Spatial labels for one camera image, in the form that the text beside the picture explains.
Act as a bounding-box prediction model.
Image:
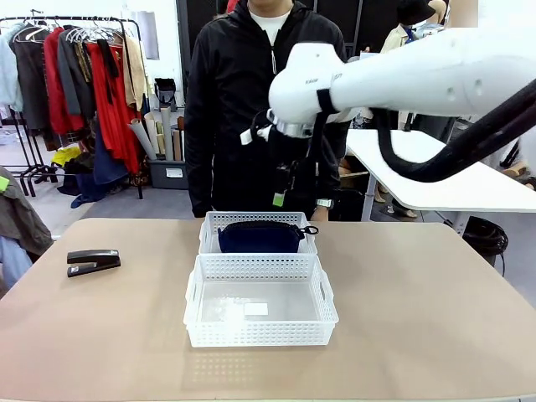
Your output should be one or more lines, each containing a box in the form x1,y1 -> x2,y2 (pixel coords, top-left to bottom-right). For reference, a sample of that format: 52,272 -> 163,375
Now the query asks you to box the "grey paper roll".
126,117 -> 157,162

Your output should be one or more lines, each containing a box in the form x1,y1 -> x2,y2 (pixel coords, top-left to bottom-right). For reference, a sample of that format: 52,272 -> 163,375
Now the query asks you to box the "black corrugated cable conduit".
307,78 -> 536,203

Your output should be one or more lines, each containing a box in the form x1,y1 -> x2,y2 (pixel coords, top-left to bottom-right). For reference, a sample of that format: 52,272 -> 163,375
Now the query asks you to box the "dark grey hanging garment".
8,28 -> 54,133

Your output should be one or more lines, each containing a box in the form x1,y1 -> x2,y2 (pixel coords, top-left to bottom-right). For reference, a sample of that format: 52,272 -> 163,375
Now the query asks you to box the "grey hanging coat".
56,28 -> 97,117

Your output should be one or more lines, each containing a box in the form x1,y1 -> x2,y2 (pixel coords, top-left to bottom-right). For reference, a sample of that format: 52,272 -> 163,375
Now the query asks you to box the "white perforated plastic basket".
198,210 -> 319,257
183,252 -> 340,349

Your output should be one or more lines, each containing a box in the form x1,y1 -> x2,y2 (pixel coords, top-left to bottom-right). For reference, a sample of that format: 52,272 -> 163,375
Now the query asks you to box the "beige paper roll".
158,105 -> 175,162

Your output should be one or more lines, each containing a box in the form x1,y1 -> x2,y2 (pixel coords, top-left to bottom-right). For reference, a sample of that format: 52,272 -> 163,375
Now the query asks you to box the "black metal clothes rack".
0,15 -> 146,201

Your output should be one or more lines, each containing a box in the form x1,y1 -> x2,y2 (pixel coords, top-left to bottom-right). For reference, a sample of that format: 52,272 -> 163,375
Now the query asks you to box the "light blue hanging garment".
0,23 -> 24,113

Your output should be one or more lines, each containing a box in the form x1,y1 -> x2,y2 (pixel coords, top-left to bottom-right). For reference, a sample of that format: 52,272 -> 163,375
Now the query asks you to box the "person's right forearm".
183,137 -> 219,219

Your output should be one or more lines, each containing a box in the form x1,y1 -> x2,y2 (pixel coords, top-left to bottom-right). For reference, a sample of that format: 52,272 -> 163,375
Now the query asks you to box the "red hanging jacket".
42,26 -> 87,136

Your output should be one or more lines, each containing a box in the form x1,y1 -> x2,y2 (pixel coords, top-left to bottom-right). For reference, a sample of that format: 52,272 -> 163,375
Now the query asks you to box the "white background table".
345,127 -> 536,215

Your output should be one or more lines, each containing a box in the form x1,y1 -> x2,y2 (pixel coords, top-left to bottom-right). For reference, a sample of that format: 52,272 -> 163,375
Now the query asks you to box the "black stapler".
66,249 -> 122,279

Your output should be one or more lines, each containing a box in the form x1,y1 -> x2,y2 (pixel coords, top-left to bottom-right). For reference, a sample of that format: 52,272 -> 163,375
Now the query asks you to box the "person's left forearm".
314,140 -> 343,202

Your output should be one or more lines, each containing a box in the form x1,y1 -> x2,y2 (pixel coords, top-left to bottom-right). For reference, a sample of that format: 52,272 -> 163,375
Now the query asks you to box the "grey jacket with green tag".
0,166 -> 54,257

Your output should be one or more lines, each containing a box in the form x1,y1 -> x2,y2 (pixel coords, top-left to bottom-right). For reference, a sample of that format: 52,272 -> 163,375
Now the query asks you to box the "black bag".
153,77 -> 178,113

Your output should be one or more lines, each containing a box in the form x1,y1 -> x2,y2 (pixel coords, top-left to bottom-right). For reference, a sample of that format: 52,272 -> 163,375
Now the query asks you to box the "navy blue cloth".
70,121 -> 130,209

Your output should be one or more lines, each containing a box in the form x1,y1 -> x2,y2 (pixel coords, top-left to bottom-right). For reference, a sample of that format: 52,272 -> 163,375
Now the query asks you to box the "brown paper roll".
172,116 -> 188,162

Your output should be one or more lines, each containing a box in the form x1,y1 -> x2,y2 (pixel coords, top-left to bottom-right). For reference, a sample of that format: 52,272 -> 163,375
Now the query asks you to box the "light blue cloth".
0,235 -> 34,291

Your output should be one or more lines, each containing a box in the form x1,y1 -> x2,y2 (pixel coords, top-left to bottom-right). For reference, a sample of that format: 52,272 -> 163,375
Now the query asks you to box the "mannequin with beige trench coat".
379,0 -> 439,54

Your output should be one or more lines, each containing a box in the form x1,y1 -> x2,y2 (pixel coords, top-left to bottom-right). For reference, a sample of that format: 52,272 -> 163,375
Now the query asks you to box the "grey storage bin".
146,157 -> 196,191

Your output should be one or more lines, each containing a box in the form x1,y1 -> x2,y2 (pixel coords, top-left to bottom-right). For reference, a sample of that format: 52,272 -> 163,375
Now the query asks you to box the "black hanging scarf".
96,39 -> 121,106

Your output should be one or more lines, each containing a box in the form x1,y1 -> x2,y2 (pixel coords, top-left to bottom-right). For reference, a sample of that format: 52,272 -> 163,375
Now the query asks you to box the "beige hanging garment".
120,33 -> 148,113

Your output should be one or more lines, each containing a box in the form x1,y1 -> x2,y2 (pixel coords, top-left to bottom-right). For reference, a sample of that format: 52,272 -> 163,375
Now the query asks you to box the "navy zipper pouch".
216,219 -> 321,255

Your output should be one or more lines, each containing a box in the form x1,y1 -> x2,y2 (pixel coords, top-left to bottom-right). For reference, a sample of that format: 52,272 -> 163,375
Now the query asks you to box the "long red hanging dress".
85,40 -> 143,175

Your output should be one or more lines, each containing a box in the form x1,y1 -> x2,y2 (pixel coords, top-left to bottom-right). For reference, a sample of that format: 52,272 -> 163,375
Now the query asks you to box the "grey wall poster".
137,9 -> 161,61

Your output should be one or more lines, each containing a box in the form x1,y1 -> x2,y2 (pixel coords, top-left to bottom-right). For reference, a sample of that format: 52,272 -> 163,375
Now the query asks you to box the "yellow crumpled cloth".
50,145 -> 81,168

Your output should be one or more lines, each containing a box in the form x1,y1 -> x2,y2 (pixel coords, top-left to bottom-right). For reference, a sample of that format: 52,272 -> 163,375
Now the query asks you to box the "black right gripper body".
267,125 -> 314,169

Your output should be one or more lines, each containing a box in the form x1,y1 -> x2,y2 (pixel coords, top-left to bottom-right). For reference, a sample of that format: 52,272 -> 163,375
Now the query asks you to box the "person in black jacket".
183,0 -> 349,222

